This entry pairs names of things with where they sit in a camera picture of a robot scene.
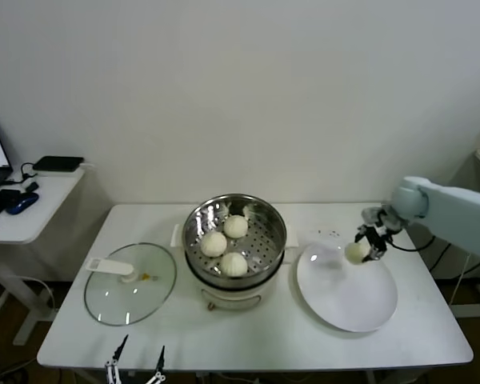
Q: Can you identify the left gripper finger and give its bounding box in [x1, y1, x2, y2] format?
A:
[104, 334, 129, 384]
[147, 346, 167, 384]

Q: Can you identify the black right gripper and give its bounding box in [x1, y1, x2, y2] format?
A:
[354, 224, 388, 264]

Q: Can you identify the white steamed baozi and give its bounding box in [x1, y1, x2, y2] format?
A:
[222, 214, 249, 239]
[344, 242, 371, 266]
[200, 231, 228, 258]
[218, 251, 249, 278]

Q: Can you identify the perforated stainless steel steamer basket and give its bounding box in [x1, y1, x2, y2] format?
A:
[182, 194, 288, 281]

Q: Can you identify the white round plate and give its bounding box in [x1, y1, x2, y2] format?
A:
[295, 239, 399, 334]

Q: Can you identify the white electric cooking pot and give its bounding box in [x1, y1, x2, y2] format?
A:
[170, 223, 300, 312]

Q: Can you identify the white furniture foot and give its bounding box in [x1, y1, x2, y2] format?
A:
[450, 283, 480, 319]

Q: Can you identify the white side desk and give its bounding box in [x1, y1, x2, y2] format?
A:
[0, 167, 86, 347]

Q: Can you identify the blue computer mouse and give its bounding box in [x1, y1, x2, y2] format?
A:
[5, 191, 39, 215]

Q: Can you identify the flat black box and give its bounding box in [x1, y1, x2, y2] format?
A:
[32, 156, 85, 173]

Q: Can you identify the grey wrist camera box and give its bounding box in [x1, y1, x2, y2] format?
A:
[361, 206, 383, 224]

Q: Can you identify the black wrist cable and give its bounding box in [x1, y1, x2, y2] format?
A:
[386, 234, 437, 253]

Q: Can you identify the glass lid with white handle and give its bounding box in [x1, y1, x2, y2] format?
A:
[83, 242, 178, 327]

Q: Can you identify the black power cable with plug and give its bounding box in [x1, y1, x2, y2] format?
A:
[430, 239, 480, 277]

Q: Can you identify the white floor cable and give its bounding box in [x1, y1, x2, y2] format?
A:
[19, 275, 59, 311]

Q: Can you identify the white hanging cable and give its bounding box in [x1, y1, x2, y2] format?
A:
[450, 251, 472, 307]

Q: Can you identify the thin black desk cable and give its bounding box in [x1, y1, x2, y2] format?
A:
[3, 162, 39, 187]

